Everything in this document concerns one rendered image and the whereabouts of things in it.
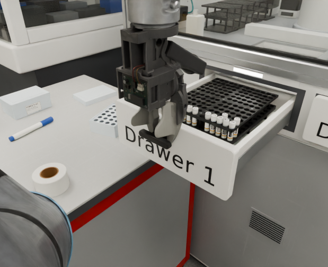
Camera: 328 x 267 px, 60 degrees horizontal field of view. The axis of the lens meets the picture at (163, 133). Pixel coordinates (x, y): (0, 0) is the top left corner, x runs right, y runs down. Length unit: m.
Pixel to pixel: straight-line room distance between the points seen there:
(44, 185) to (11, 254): 0.43
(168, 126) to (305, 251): 0.64
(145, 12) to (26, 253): 0.31
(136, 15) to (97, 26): 0.97
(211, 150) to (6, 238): 0.35
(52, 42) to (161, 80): 0.89
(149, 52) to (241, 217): 0.73
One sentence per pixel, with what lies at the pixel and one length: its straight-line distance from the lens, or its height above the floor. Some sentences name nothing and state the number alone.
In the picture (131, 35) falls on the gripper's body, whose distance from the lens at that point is 0.41.
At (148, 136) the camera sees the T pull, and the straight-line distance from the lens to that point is 0.52.
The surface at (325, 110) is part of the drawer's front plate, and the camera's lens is 0.71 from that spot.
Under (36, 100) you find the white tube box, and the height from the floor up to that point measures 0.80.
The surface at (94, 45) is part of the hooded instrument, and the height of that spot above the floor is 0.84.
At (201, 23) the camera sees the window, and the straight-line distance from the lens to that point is 0.84.
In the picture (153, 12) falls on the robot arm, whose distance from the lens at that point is 0.41.
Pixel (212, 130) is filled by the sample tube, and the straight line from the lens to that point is 0.61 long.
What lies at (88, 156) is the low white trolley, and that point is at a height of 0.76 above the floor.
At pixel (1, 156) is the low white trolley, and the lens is 0.83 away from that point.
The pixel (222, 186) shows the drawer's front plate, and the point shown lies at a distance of 0.51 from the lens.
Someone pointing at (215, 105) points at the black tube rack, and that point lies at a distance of 0.66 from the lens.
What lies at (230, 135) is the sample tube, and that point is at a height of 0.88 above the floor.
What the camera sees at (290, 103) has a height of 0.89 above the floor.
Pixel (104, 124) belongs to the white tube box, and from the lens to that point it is 0.80.
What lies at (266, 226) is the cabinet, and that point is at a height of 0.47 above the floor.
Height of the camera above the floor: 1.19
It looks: 32 degrees down
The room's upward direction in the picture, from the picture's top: straight up
